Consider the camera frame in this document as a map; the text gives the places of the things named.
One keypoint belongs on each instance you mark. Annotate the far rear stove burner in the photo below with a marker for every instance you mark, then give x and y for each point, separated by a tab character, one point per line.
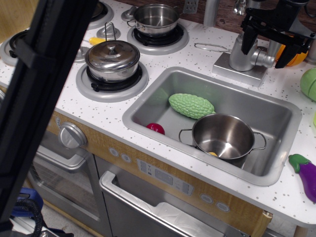
102	14

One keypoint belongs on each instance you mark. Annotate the green toy cabbage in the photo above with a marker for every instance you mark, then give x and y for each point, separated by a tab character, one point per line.
308	83

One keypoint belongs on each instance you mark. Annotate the lidded steel pot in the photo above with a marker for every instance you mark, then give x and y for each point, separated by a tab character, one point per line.
112	61

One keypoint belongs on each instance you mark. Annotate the steel pot in sink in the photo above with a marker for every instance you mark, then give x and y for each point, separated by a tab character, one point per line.
228	136

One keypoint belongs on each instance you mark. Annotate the silver toy faucet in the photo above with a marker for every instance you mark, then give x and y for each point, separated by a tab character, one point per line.
236	65

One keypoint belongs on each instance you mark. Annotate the purple toy eggplant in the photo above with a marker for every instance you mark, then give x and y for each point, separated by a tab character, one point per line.
307	172

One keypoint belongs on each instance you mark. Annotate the silver sink basin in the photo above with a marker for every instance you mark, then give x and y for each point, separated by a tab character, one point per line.
276	119

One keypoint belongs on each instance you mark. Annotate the silver faucet lever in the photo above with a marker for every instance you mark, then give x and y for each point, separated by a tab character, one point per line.
262	57

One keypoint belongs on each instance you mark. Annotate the orange yellow toy vegetable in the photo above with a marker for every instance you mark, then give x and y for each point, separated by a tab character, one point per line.
297	59

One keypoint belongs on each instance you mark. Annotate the toy dishwasher door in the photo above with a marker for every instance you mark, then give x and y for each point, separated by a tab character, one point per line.
137	208

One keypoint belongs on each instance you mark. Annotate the open steel pot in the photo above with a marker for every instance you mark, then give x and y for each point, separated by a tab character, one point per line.
155	20

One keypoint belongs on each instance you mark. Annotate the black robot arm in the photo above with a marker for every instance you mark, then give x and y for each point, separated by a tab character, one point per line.
280	25

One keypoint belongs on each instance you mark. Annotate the wire loop utensil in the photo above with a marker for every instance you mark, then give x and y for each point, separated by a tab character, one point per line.
211	47

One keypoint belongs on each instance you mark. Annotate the red toy fruit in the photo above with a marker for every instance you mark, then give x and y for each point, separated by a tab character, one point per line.
156	127

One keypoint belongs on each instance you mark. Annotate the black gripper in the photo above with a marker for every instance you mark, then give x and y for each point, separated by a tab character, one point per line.
280	24

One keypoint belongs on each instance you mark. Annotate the silver control panel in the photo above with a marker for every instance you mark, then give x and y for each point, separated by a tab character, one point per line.
165	177

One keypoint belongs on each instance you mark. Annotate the left stove burner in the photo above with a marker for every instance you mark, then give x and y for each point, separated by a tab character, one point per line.
8	47

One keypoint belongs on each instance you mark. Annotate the blue clamp with cable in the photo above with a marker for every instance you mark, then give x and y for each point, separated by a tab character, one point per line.
26	217

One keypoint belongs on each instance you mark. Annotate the black camera frame post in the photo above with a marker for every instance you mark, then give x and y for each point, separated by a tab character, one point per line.
45	57

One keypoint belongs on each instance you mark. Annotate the silver oven knob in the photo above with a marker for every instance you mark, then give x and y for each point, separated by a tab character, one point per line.
71	137

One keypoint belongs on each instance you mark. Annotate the front stove burner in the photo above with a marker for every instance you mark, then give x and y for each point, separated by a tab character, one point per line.
111	92

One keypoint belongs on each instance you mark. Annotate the green bitter melon toy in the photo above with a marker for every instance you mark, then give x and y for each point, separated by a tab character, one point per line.
191	106

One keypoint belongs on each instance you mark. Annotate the silver spatula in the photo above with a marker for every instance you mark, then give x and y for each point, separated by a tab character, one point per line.
190	6

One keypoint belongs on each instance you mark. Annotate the yellow toy corn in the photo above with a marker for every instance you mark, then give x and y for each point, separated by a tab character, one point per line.
95	41

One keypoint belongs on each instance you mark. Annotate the toy oven door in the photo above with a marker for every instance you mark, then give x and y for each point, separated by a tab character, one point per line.
68	181

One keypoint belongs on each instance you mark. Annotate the stove burner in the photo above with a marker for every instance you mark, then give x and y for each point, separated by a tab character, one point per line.
8	47
162	45
102	14
111	92

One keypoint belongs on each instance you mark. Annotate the silver cylinder post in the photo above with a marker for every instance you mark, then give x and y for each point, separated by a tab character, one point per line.
210	13

